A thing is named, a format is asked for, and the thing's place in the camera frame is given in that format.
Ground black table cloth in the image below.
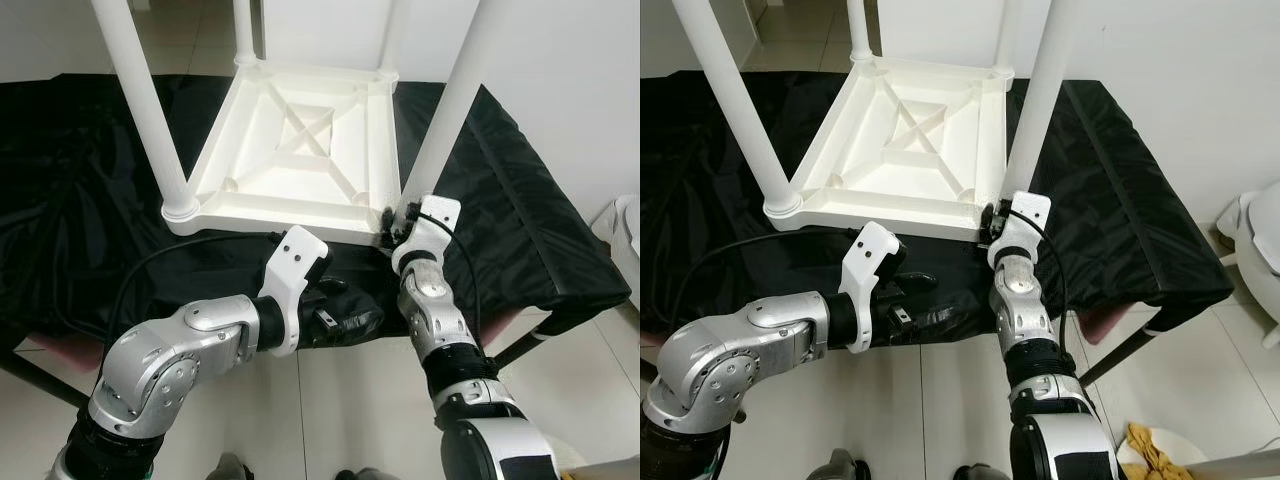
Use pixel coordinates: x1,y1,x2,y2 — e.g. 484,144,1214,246
640,70,1236,346
0,72,633,351

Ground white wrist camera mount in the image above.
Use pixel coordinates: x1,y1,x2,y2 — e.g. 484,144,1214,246
258,225,329,356
988,192,1053,269
838,222,906,353
392,196,463,276

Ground white plastic children table top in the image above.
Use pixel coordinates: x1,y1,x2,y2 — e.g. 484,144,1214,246
160,62,406,246
765,55,1011,241

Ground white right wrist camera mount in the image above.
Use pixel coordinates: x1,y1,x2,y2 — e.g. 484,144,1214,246
392,196,463,276
988,192,1053,269

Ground white round bar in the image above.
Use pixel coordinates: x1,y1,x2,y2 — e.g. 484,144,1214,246
560,455,641,480
1185,450,1280,480

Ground black metal table leg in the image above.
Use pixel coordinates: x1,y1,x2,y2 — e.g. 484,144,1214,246
0,350,91,411

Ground yellow crumpled cloth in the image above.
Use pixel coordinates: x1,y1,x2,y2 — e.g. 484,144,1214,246
1122,422,1196,480

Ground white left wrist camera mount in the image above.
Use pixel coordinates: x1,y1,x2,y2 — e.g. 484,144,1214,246
838,222,906,353
258,225,329,356

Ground white plastic chair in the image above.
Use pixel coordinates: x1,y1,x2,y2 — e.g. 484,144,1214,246
1215,190,1280,351
590,195,641,291

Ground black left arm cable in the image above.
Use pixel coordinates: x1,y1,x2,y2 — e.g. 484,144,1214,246
105,232,286,346
668,228,861,331

